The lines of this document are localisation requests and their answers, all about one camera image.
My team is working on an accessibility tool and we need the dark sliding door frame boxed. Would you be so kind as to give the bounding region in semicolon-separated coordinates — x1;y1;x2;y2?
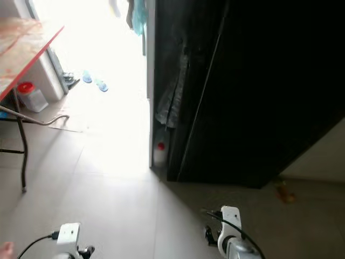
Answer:
143;0;150;57

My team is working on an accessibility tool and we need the dark metal table leg frame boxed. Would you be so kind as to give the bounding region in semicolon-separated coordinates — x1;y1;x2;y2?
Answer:
0;89;71;194

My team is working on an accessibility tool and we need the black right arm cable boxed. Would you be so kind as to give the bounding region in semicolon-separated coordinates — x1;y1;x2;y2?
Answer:
201;209;266;259

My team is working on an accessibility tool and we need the white bottle red cap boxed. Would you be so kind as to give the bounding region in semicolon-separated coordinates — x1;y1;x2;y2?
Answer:
153;141;168;167

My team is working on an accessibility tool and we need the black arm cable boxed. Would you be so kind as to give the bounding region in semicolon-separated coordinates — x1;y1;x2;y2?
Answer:
201;209;266;259
17;231;60;259

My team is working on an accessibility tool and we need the black sandal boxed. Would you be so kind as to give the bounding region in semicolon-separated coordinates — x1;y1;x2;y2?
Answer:
63;72;82;90

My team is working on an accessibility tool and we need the small orange floor object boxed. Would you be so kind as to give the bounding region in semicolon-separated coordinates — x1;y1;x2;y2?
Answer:
274;179;298;205

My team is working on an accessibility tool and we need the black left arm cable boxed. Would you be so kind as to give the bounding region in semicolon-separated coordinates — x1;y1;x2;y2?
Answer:
17;231;60;259

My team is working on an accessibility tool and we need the black fridge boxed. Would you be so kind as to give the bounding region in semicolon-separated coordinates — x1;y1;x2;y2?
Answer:
164;0;345;189

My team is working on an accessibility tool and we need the red-edged marble pattern table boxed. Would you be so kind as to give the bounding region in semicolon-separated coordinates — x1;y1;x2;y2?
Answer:
0;17;65;102

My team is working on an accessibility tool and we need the person's bare foot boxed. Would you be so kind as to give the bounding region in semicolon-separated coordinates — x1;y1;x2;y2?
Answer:
0;241;16;259

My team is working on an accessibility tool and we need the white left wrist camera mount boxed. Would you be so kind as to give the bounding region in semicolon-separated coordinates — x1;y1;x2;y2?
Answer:
57;222;82;256

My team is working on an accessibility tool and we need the teal hanging garment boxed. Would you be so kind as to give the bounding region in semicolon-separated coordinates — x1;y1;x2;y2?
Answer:
128;0;148;36

